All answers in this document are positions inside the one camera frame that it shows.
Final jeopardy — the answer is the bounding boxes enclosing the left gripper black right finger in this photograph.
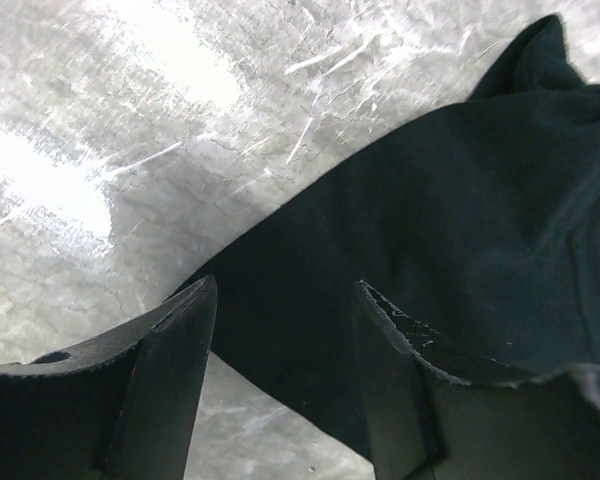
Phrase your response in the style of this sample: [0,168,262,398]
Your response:
[354,281,600,479]

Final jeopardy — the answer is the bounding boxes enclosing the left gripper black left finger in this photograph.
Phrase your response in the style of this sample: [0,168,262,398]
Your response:
[0,276,217,479]

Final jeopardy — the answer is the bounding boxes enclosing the black t shirt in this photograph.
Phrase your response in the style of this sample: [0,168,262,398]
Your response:
[199,15,600,456]

